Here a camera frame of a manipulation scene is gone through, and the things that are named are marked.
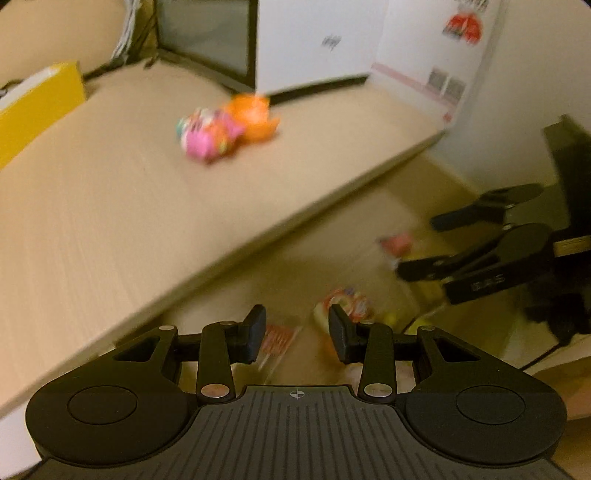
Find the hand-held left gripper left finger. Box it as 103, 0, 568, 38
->
112, 305, 267, 402

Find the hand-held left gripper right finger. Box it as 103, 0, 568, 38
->
329, 305, 481, 403

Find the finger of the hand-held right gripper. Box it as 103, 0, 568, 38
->
431, 183, 544, 232
397, 223, 555, 283

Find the lollipop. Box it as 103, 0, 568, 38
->
259, 323, 303, 370

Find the small red packet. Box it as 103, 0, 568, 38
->
378, 232, 414, 257

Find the pink and orange plastic toy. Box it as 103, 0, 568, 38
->
178, 92, 281, 163

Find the white printed carton box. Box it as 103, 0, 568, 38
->
256, 0, 503, 126

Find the black computer monitor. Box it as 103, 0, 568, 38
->
154, 0, 258, 90

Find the yellow box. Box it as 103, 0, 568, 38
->
0, 61, 87, 169

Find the black cable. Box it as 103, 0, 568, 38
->
521, 340, 571, 371

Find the white cable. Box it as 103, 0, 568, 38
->
112, 0, 140, 62

